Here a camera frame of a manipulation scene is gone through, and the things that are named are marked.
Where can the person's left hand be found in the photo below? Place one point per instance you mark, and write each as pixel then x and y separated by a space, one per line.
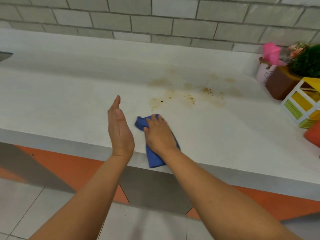
pixel 120 132

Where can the person's right hand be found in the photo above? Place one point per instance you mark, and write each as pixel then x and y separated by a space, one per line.
pixel 160 137

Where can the blue cloth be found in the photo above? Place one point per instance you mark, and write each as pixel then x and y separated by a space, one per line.
pixel 153 161

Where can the pink metal bucket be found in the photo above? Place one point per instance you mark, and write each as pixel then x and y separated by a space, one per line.
pixel 265 73

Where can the brown tissue box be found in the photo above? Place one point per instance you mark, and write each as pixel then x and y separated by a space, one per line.
pixel 280 83

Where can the yellow mini drawer organizer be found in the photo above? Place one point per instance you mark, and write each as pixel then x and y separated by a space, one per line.
pixel 302 102

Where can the orange plastic jug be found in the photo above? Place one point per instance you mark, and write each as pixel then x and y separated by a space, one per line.
pixel 313 136

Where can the person's right forearm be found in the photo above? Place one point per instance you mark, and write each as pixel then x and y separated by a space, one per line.
pixel 225 202

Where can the person's left forearm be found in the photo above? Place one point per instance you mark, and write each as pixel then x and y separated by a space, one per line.
pixel 80 202

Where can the white countertop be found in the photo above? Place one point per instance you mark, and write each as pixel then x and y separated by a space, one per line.
pixel 62 97

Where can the orange cabinet front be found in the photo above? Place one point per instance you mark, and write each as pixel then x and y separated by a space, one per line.
pixel 70 167

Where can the steel sink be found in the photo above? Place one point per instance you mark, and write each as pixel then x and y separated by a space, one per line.
pixel 5 56

